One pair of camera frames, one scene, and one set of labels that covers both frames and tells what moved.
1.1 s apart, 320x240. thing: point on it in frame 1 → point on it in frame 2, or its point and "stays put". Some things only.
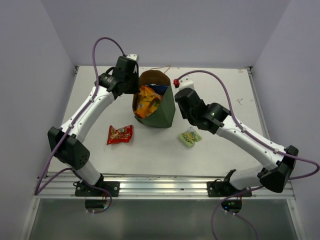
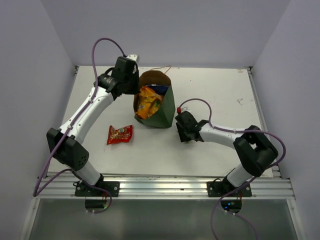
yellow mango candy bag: x=149 y=102 stays put
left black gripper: x=135 y=89 stays put
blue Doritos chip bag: x=159 y=89 stays put
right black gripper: x=183 y=114 → x=183 y=137
